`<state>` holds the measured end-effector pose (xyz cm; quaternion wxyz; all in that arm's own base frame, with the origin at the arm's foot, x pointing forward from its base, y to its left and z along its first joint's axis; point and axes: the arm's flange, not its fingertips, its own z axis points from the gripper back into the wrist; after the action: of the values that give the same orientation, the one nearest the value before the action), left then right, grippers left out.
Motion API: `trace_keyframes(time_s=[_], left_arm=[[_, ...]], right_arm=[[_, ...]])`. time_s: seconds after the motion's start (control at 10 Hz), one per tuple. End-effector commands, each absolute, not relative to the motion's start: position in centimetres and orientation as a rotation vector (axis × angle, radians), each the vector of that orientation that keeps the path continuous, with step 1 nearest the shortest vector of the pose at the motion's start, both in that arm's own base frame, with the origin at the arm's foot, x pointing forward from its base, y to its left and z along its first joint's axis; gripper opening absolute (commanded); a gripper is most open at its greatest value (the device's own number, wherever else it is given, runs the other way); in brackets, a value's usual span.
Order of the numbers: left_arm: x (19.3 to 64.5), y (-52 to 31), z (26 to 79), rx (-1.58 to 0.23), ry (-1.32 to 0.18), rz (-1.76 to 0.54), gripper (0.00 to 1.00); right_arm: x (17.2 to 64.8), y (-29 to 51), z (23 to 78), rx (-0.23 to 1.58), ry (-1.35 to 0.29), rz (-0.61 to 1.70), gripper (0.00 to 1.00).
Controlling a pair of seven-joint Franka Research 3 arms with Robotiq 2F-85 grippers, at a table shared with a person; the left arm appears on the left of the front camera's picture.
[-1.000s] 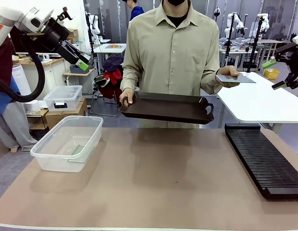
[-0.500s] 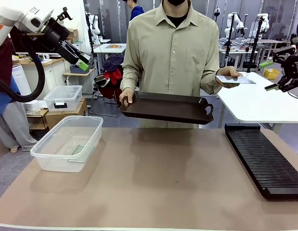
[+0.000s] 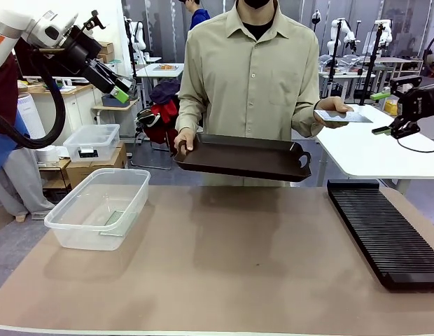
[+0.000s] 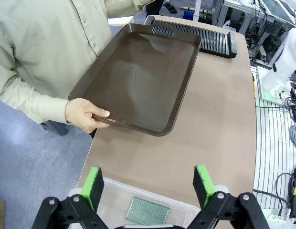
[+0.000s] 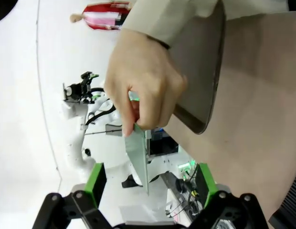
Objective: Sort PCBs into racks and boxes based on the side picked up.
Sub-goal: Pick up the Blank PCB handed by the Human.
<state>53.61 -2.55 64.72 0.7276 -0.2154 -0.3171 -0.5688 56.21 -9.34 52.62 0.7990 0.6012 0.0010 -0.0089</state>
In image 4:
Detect dark brown plastic tray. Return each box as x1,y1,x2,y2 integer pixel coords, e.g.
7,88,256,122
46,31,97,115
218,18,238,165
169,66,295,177
68,23,202,137

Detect black slotted PCB rack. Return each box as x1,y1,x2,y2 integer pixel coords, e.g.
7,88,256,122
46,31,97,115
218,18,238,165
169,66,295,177
145,15,238,59

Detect grey coiled cable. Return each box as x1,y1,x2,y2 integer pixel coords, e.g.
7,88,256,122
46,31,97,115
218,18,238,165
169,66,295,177
288,124,296,149

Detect white monitor panel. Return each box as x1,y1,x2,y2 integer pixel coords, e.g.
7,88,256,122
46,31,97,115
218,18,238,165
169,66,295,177
257,0,296,26

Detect person's right forearm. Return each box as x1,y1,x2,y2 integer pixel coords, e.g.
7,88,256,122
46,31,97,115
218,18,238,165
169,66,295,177
0,69,70,125

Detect white slotted mounting table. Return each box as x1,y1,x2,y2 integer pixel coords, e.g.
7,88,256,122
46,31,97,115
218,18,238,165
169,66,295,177
250,65,296,213

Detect green PCB board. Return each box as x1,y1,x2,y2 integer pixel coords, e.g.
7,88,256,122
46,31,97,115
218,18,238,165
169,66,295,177
125,197,170,224

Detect clear plastic open box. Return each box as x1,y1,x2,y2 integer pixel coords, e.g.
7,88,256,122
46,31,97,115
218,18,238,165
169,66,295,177
68,177,229,229

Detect person torso beige shirt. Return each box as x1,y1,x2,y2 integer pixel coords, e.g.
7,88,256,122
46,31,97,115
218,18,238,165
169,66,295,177
0,0,158,101

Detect person's right hand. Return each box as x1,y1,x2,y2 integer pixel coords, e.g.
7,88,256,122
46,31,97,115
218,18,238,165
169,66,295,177
65,98,110,134

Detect black cable bundle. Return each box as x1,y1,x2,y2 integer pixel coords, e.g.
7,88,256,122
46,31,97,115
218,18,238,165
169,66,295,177
283,81,296,125

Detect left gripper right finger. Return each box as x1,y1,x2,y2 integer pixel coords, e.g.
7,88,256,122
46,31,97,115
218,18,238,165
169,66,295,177
186,164,269,229

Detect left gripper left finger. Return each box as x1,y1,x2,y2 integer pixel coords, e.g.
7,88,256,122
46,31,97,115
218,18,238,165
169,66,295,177
35,166,110,229

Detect black cable with yellow tag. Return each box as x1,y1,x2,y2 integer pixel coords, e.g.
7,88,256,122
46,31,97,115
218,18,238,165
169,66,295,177
253,162,296,218

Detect person's left forearm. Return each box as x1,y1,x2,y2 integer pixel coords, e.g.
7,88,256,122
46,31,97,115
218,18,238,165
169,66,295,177
104,0,156,19

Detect aluminium frame structure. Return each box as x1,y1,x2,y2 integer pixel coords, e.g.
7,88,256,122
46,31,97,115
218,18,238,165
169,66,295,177
213,0,258,27

